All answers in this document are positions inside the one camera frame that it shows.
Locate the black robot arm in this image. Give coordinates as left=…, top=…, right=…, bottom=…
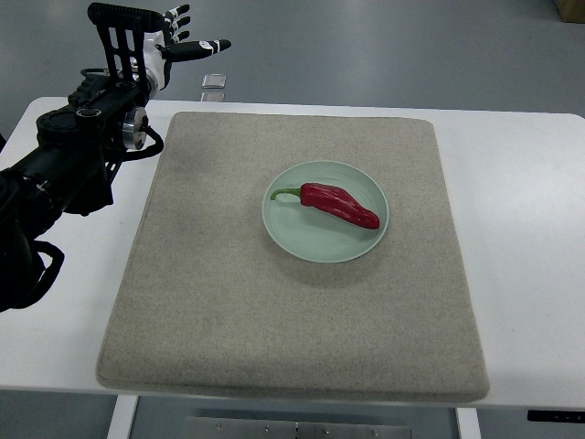
left=1, top=3, right=165, bottom=311

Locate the beige felt mat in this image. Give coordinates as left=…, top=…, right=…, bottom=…
left=96, top=112, right=489, bottom=402

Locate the white left table leg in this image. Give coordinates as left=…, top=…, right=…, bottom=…
left=106, top=395, right=139, bottom=439

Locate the cardboard box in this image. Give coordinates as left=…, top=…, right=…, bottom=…
left=555, top=0, right=585, bottom=24

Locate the white right table leg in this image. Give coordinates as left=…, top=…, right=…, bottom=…
left=455, top=408, right=482, bottom=439

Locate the red pepper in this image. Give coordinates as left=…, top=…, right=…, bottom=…
left=270, top=183, right=380, bottom=230

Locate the light green plate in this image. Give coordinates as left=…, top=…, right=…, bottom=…
left=261, top=161, right=389, bottom=263

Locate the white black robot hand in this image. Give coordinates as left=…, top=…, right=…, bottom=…
left=143, top=4, right=231, bottom=96

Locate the white table leg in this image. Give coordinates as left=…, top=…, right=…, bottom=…
left=455, top=408, right=482, bottom=439
left=106, top=395, right=139, bottom=439

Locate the black table control panel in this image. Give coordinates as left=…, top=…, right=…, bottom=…
left=526, top=410, right=585, bottom=423

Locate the metal base plate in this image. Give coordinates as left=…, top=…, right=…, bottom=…
left=184, top=417, right=412, bottom=439

